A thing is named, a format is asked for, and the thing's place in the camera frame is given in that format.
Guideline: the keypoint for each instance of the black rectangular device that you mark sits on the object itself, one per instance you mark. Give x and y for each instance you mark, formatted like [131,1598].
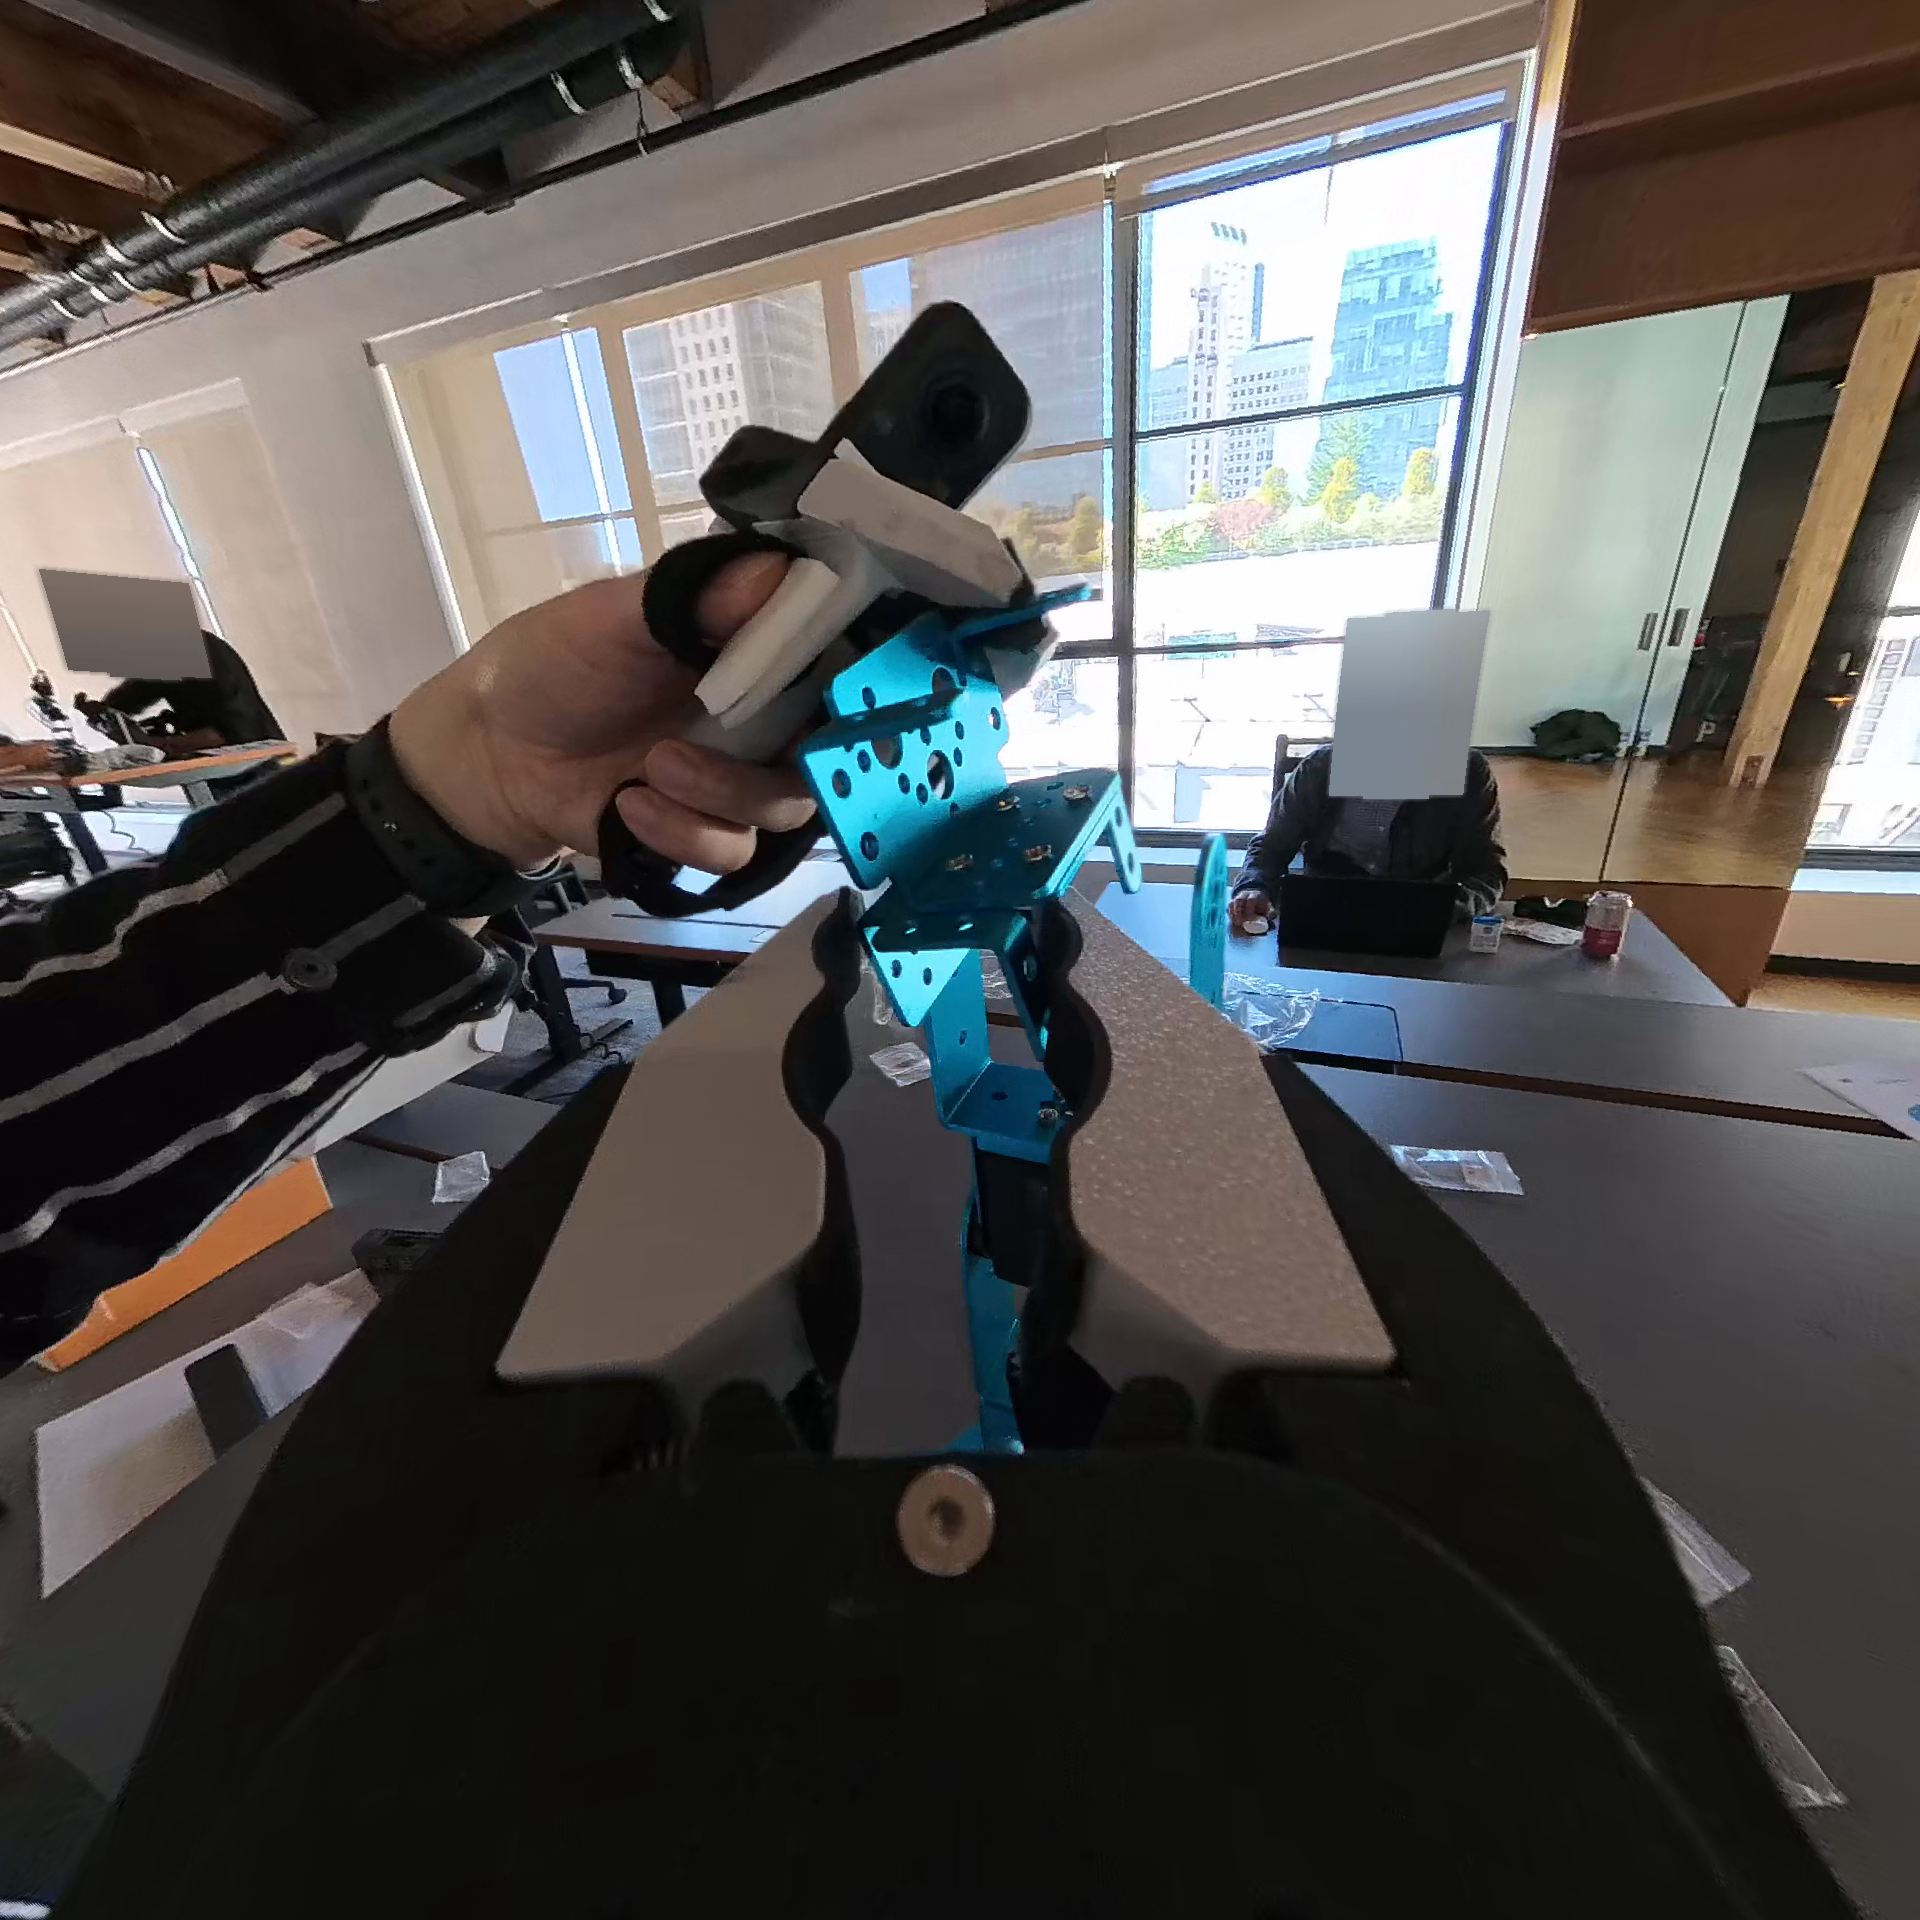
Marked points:
[225,1396]

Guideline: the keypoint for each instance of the orange white cardboard box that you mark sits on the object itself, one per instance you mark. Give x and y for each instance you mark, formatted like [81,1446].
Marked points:
[197,1260]

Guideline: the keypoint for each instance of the printed instruction sheet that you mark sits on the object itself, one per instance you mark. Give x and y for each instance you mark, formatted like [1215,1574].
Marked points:
[1875,1094]

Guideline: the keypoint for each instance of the dark green bag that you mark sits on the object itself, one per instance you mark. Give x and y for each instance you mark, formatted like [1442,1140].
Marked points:
[1575,734]

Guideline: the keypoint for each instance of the black insulated ceiling pipes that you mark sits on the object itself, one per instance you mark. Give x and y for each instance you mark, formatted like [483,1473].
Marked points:
[376,135]

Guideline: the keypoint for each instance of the person's left forearm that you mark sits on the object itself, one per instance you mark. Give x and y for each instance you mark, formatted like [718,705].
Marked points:
[180,1019]

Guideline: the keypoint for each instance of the large grid window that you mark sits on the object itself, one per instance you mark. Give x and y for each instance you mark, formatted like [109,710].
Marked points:
[1289,451]

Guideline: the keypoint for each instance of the crumpled clear plastic wrap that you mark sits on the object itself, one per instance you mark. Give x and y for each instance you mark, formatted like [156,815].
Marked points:
[1269,1013]

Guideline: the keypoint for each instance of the wooden standing desk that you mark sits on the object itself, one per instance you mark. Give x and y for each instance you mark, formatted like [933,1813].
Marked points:
[180,765]

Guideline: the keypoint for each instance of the person's left hand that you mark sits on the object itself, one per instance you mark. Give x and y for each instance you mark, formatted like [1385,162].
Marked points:
[541,720]

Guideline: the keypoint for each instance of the dark grey desk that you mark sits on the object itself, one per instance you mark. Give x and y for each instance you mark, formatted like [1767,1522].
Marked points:
[1650,1350]

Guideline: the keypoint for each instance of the black wristwatch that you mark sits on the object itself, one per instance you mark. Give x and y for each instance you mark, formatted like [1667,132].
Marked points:
[404,825]

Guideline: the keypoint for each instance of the group of clear parts bags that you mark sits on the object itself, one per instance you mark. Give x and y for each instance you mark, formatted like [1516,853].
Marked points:
[1455,1170]

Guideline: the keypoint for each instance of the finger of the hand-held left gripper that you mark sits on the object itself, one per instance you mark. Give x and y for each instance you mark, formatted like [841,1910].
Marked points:
[930,540]

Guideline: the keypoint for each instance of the red drink can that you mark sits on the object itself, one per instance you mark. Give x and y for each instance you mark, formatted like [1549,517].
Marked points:
[1607,927]

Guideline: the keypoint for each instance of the dark desk with black slot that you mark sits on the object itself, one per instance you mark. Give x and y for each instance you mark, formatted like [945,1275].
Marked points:
[1575,1050]

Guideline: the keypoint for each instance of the white paper sheet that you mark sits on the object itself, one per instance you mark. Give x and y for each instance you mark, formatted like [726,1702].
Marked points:
[107,1469]

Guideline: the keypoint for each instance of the small black part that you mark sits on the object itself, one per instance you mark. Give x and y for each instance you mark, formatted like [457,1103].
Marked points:
[399,1256]

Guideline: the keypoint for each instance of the blue toy robot arm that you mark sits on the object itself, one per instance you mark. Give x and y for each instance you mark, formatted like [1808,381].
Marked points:
[975,1110]

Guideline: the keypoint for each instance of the beige roller blind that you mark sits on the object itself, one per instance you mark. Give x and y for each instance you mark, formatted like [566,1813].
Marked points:
[450,494]

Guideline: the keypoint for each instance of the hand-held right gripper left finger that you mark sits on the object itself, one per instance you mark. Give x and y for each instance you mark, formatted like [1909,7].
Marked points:
[675,1199]

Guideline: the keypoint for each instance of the dark office desk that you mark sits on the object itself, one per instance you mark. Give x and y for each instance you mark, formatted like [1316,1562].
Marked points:
[675,946]
[1544,976]

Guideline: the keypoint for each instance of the blue round metal base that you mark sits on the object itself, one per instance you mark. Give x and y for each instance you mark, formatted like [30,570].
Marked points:
[1209,915]

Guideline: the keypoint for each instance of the wooden support post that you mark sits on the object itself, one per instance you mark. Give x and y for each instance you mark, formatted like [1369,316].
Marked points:
[1821,525]

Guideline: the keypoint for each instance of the black laptop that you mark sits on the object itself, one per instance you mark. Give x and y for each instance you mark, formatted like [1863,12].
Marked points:
[1364,915]

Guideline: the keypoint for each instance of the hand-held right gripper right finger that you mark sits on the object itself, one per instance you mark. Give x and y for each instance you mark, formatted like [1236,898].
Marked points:
[1199,1199]

